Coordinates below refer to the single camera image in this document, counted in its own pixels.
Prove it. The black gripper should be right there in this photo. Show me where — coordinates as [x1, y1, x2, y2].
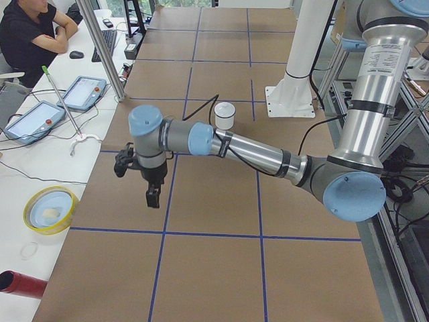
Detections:
[140, 163, 168, 209]

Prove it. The white ceramic lid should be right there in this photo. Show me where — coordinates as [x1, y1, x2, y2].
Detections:
[214, 102, 236, 118]

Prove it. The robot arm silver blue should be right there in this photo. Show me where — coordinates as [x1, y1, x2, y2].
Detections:
[128, 1, 428, 222]

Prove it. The white hook clamp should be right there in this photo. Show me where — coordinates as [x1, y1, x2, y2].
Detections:
[70, 133, 102, 156]

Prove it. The white enamel mug blue rim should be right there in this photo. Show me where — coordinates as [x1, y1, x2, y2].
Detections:
[215, 113, 235, 130]

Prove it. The yellow tape roll with bowl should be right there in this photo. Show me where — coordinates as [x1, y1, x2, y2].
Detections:
[23, 186, 80, 235]

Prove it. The blue teach pendant far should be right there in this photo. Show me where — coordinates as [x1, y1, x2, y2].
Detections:
[62, 76, 107, 112]

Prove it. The blue teach pendant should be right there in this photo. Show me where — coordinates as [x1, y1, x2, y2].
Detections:
[4, 101, 66, 145]
[62, 76, 107, 112]

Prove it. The blue teach pendant near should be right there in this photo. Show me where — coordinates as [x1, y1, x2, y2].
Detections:
[4, 101, 66, 145]

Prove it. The black computer mouse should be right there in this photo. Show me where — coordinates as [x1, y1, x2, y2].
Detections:
[69, 50, 84, 59]

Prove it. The black keyboard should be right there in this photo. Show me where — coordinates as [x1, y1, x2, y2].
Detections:
[91, 30, 117, 62]

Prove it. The metal rod green tip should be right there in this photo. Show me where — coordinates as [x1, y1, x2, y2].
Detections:
[42, 65, 84, 139]

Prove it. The red cylinder tube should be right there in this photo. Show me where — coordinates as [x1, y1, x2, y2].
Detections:
[1, 270, 48, 299]

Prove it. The seated person black shirt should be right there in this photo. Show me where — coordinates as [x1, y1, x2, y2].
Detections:
[1, 1, 78, 88]

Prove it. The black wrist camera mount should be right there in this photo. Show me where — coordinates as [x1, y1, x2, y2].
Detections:
[113, 142, 134, 178]

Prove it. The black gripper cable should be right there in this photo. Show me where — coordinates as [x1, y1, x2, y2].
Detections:
[182, 95, 348, 175]

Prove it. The clear tape ring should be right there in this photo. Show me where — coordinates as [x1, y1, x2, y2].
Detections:
[21, 241, 39, 260]

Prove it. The aluminium frame post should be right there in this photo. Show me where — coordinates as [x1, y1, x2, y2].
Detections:
[76, 0, 126, 102]

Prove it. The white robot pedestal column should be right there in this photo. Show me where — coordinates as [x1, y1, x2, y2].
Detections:
[265, 0, 336, 118]

